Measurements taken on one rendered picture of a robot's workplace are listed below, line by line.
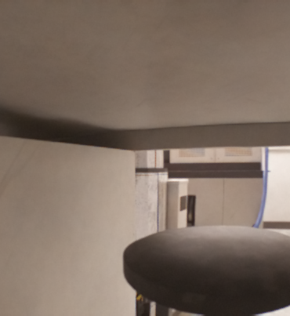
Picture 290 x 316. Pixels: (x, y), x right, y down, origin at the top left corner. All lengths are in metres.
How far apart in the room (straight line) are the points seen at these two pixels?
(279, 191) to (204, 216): 1.40
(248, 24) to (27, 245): 0.45
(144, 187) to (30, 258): 0.74
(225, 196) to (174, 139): 1.34
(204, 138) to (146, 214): 0.56
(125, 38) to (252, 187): 1.80
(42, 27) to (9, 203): 0.30
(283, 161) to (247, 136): 2.54
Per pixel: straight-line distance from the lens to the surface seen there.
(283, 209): 3.22
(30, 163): 0.46
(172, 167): 2.19
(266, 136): 0.65
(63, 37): 0.23
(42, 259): 0.50
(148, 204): 1.11
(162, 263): 0.37
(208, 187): 2.00
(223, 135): 0.65
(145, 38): 0.23
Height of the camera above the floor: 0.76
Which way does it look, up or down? 1 degrees up
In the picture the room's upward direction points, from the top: straight up
